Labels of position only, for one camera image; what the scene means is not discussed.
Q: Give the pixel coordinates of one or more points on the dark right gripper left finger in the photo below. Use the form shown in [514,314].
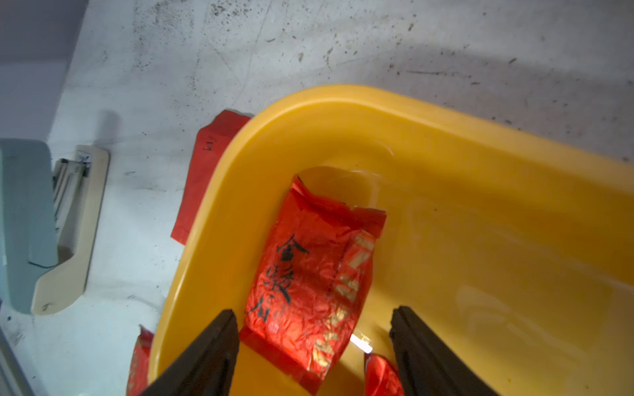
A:
[206,367]

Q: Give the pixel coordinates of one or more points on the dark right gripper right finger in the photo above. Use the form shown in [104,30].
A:
[426,365]

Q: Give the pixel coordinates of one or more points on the red gold striped tea bag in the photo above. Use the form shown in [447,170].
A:
[311,285]

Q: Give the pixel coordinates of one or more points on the yellow plastic storage box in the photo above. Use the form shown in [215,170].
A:
[517,251]

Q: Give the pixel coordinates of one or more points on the red tea bags pile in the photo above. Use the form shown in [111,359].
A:
[381,378]

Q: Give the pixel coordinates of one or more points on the light blue stapler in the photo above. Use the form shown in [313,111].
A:
[49,217]

